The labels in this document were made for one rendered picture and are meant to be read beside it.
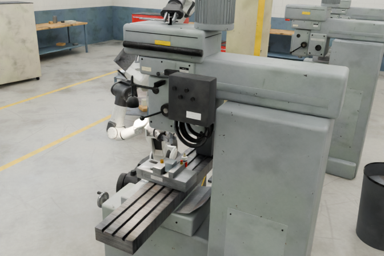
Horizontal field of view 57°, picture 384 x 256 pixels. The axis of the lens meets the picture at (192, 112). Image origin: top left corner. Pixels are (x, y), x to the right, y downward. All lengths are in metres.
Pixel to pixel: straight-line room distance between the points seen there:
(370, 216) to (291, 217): 1.77
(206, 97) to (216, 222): 0.73
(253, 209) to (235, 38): 2.18
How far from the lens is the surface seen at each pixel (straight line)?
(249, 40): 3.60
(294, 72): 1.64
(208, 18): 1.74
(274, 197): 1.75
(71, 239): 3.41
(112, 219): 1.99
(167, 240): 2.29
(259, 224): 1.85
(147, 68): 1.92
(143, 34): 1.89
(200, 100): 1.52
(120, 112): 2.40
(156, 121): 2.01
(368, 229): 3.56
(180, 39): 1.78
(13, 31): 8.00
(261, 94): 1.69
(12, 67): 8.07
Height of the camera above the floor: 2.11
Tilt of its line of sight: 20 degrees down
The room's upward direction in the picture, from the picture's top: 2 degrees clockwise
